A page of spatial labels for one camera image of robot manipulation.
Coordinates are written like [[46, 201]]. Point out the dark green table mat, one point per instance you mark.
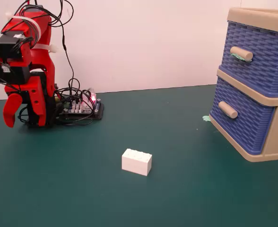
[[82, 194]]

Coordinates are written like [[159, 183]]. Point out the white building brick cube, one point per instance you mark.
[[136, 163]]

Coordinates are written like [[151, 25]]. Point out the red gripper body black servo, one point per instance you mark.
[[11, 74]]

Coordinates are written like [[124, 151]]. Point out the green tape scrap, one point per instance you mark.
[[206, 118]]

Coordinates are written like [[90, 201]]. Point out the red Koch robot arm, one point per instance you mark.
[[42, 33]]

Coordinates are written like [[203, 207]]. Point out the white zip tie on upper arm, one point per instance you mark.
[[46, 48]]

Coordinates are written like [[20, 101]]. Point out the black servo wiring bundle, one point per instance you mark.
[[64, 42]]

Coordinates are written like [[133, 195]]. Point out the white zip tie on forearm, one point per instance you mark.
[[32, 23]]

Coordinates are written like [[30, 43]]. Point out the red curved movable gripper finger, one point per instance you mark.
[[11, 111]]

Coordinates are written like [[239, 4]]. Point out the red straight fixed gripper finger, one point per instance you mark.
[[37, 106]]

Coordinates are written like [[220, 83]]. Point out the motor controller circuit board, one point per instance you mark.
[[82, 108]]

